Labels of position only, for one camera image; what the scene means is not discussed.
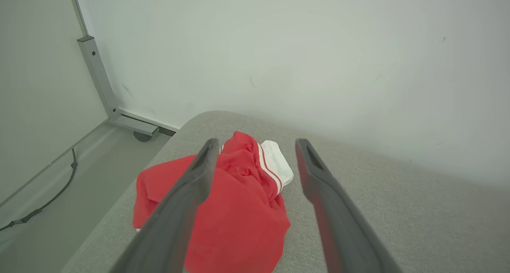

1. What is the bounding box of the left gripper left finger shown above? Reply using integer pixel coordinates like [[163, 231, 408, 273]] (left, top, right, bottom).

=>
[[110, 137, 220, 273]]

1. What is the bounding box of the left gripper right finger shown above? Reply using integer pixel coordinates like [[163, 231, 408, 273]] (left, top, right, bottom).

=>
[[295, 138, 403, 273]]

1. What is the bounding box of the red Bulls 23 jersey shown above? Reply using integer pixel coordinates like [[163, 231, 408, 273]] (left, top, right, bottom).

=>
[[133, 131, 295, 273]]

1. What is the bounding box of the black floor cable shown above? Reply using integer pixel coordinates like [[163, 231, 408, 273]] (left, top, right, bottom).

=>
[[0, 147, 78, 232]]

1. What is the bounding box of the grey metal frame leg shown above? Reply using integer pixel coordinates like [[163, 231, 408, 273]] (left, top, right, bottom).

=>
[[67, 0, 160, 137]]

